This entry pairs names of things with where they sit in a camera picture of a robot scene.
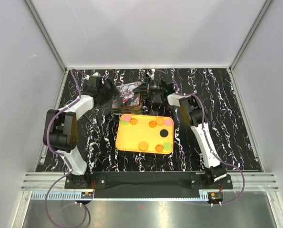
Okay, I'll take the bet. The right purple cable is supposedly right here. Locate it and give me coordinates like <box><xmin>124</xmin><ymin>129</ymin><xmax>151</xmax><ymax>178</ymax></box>
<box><xmin>153</xmin><ymin>68</ymin><xmax>246</xmax><ymax>205</ymax></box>

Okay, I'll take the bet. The left orange connector board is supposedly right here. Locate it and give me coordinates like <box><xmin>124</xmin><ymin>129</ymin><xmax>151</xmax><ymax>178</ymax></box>
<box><xmin>81</xmin><ymin>191</ymin><xmax>94</xmax><ymax>200</ymax></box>

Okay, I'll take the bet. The tan dotted cookie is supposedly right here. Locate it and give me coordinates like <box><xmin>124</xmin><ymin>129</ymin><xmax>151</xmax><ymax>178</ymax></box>
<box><xmin>155</xmin><ymin>117</ymin><xmax>164</xmax><ymax>126</ymax></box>
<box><xmin>138</xmin><ymin>142</ymin><xmax>148</xmax><ymax>152</ymax></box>

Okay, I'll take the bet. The tan dotted cookie bottom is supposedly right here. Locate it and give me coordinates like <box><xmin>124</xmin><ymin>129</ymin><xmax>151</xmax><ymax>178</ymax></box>
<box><xmin>138</xmin><ymin>142</ymin><xmax>148</xmax><ymax>152</ymax></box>

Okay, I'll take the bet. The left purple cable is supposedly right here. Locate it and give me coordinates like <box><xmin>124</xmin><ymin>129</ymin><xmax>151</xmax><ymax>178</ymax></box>
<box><xmin>43</xmin><ymin>68</ymin><xmax>90</xmax><ymax>226</ymax></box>

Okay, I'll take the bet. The pink round cookie left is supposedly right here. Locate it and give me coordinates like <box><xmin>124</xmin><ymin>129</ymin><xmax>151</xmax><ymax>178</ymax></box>
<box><xmin>123</xmin><ymin>115</ymin><xmax>132</xmax><ymax>122</ymax></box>

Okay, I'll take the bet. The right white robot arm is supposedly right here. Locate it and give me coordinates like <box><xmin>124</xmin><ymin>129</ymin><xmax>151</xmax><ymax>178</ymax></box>
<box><xmin>133</xmin><ymin>78</ymin><xmax>227</xmax><ymax>188</ymax></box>

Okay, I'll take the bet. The tan dotted cookie top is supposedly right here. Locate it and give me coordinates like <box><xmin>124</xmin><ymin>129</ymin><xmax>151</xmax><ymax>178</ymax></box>
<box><xmin>155</xmin><ymin>117</ymin><xmax>164</xmax><ymax>126</ymax></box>

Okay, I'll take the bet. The pink round cookie right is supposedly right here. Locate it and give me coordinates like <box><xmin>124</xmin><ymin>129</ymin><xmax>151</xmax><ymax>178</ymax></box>
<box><xmin>164</xmin><ymin>119</ymin><xmax>173</xmax><ymax>126</ymax></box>

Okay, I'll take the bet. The green round cookie left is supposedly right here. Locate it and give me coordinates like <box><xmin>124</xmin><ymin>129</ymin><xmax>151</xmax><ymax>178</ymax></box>
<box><xmin>121</xmin><ymin>119</ymin><xmax>130</xmax><ymax>125</ymax></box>

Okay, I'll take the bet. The green round cookie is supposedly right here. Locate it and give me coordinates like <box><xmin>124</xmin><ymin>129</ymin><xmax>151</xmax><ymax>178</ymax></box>
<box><xmin>163</xmin><ymin>142</ymin><xmax>172</xmax><ymax>151</ymax></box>
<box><xmin>121</xmin><ymin>119</ymin><xmax>130</xmax><ymax>125</ymax></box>

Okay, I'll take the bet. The gold tin lid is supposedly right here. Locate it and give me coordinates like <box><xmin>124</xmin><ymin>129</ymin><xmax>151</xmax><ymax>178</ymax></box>
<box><xmin>117</xmin><ymin>82</ymin><xmax>141</xmax><ymax>99</ymax></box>

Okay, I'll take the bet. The orange swirl cookie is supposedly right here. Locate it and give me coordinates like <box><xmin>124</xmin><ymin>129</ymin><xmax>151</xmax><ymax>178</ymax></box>
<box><xmin>149</xmin><ymin>121</ymin><xmax>156</xmax><ymax>128</ymax></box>
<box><xmin>155</xmin><ymin>144</ymin><xmax>164</xmax><ymax>153</ymax></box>
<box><xmin>129</xmin><ymin>118</ymin><xmax>138</xmax><ymax>125</ymax></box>

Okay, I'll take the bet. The orange swirl cookie bottom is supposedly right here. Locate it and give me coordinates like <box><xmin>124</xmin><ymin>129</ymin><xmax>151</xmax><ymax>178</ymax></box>
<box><xmin>155</xmin><ymin>144</ymin><xmax>164</xmax><ymax>153</ymax></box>

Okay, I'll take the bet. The black round cookie right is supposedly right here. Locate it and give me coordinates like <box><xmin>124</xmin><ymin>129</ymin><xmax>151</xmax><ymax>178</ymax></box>
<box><xmin>160</xmin><ymin>129</ymin><xmax>169</xmax><ymax>138</ymax></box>

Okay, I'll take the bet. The orange connector board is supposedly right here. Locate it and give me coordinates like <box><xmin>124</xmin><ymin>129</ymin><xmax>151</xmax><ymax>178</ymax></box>
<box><xmin>208</xmin><ymin>192</ymin><xmax>224</xmax><ymax>202</ymax></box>
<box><xmin>81</xmin><ymin>191</ymin><xmax>94</xmax><ymax>200</ymax></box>

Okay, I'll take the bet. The right orange connector board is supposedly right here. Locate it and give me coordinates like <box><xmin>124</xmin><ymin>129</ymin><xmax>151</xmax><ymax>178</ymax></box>
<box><xmin>208</xmin><ymin>192</ymin><xmax>224</xmax><ymax>202</ymax></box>

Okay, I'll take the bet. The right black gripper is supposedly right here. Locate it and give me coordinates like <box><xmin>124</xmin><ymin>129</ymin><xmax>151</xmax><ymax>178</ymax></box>
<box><xmin>132</xmin><ymin>77</ymin><xmax>165</xmax><ymax>97</ymax></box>

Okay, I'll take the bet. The orange swirl cookie centre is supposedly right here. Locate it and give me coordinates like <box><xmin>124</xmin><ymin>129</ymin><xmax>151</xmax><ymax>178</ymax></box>
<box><xmin>149</xmin><ymin>121</ymin><xmax>156</xmax><ymax>128</ymax></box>

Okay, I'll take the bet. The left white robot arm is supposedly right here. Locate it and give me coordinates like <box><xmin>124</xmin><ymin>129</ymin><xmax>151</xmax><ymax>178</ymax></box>
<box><xmin>43</xmin><ymin>72</ymin><xmax>120</xmax><ymax>188</ymax></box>

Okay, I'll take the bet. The green round cookie right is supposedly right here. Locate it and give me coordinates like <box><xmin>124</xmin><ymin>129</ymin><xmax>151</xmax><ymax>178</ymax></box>
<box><xmin>163</xmin><ymin>142</ymin><xmax>172</xmax><ymax>151</ymax></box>

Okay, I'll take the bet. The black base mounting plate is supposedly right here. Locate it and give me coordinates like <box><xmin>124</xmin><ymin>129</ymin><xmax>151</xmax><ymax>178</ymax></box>
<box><xmin>64</xmin><ymin>171</ymin><xmax>233</xmax><ymax>190</ymax></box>

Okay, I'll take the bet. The pink round cookie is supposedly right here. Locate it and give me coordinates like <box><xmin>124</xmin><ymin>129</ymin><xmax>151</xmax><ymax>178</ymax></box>
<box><xmin>164</xmin><ymin>119</ymin><xmax>173</xmax><ymax>126</ymax></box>
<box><xmin>123</xmin><ymin>115</ymin><xmax>132</xmax><ymax>122</ymax></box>

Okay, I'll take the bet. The orange swirl cookie left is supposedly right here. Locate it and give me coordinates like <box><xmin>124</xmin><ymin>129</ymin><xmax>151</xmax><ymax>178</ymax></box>
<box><xmin>129</xmin><ymin>118</ymin><xmax>138</xmax><ymax>125</ymax></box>

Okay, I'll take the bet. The yellow plastic tray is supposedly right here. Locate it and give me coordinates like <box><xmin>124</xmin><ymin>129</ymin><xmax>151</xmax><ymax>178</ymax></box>
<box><xmin>115</xmin><ymin>114</ymin><xmax>174</xmax><ymax>155</ymax></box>

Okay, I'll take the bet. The purple cable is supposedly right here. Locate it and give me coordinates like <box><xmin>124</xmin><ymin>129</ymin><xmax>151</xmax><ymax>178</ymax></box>
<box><xmin>43</xmin><ymin>68</ymin><xmax>90</xmax><ymax>226</ymax></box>
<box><xmin>153</xmin><ymin>68</ymin><xmax>246</xmax><ymax>205</ymax></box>

